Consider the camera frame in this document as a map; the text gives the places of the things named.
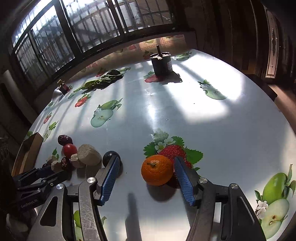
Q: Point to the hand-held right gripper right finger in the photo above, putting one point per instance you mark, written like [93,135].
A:
[185,183]

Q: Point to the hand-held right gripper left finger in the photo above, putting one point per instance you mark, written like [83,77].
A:
[110,182]

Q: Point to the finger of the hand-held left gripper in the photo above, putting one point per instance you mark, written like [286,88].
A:
[46,182]
[32,173]

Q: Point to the beige wood chunk bottom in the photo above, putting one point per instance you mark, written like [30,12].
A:
[55,165]

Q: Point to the beige wood chunk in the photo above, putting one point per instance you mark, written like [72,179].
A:
[55,165]
[75,160]

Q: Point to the dark purple plum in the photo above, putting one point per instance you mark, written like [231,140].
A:
[108,156]

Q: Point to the shallow cardboard box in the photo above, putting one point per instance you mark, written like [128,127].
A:
[30,148]

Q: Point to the dark red jujube date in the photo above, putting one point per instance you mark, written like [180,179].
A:
[66,162]
[64,139]

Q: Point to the orange mandarin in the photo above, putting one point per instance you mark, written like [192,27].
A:
[156,170]

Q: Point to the large beige yam chunk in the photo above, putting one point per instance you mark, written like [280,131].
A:
[89,154]

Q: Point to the red cherry tomato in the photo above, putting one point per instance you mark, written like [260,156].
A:
[70,150]

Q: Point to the dark metal tin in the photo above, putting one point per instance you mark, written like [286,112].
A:
[161,63]

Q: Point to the barred sliding window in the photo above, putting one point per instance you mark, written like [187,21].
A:
[104,23]

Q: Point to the glass panel door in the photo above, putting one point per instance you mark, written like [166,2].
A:
[271,46]

